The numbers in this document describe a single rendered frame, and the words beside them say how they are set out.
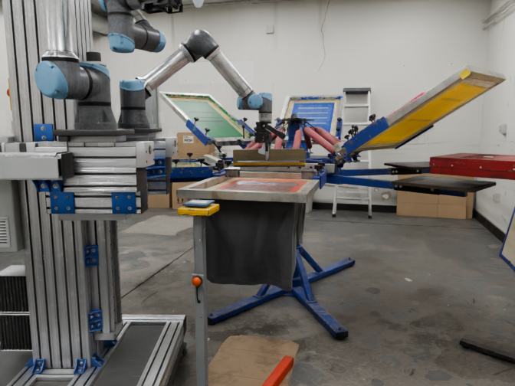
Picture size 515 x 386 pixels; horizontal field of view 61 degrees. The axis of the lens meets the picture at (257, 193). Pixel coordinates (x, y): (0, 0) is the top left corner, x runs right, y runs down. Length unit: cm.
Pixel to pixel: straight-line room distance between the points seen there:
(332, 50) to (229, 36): 155
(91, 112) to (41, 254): 68
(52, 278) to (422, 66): 557
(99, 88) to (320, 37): 523
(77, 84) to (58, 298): 93
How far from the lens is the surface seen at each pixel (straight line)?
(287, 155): 242
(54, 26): 165
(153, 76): 234
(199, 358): 200
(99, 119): 169
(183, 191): 200
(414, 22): 669
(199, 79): 704
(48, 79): 162
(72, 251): 201
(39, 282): 211
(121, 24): 147
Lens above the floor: 128
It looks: 9 degrees down
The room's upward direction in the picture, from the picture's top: straight up
